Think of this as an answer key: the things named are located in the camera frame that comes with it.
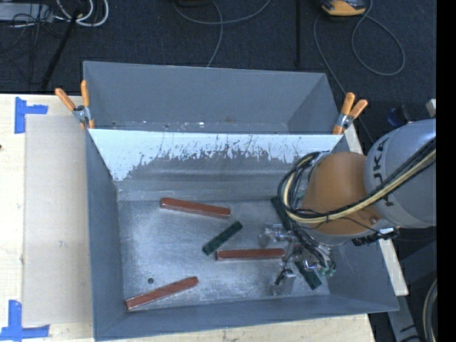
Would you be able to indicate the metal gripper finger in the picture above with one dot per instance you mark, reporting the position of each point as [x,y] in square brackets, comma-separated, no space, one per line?
[268,237]
[285,283]

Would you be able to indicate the red-brown flat block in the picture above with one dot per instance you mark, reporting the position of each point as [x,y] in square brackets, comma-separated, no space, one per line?
[249,254]
[162,293]
[195,208]

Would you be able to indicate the dark green flat block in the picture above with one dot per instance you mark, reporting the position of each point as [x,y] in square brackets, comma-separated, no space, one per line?
[222,238]
[312,280]
[279,210]

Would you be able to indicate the grey metal bin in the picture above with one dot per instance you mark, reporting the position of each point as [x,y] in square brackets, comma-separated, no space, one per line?
[171,241]

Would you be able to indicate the pale wood board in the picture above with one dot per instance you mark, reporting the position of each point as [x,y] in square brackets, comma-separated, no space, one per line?
[53,208]

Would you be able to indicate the black cylinder on white bracket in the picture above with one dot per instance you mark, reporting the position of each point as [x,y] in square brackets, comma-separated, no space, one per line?
[365,241]

